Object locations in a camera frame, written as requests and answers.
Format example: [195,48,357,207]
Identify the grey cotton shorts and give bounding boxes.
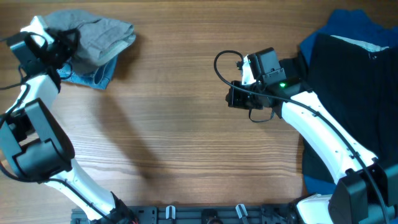
[44,9,136,76]

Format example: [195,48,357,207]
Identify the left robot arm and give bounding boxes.
[1,28,138,223]

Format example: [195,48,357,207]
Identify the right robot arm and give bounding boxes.
[226,48,397,223]

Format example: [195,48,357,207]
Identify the folded blue denim jeans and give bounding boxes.
[57,56,118,90]

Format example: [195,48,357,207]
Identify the black garment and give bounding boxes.
[279,32,398,184]

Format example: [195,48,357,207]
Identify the blue shirt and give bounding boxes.
[299,9,397,194]

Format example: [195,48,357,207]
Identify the light grey garment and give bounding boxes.
[333,35,389,52]

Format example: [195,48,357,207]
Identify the right black cable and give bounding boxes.
[213,50,391,224]

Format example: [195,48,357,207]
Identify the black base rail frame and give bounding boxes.
[70,203,299,224]

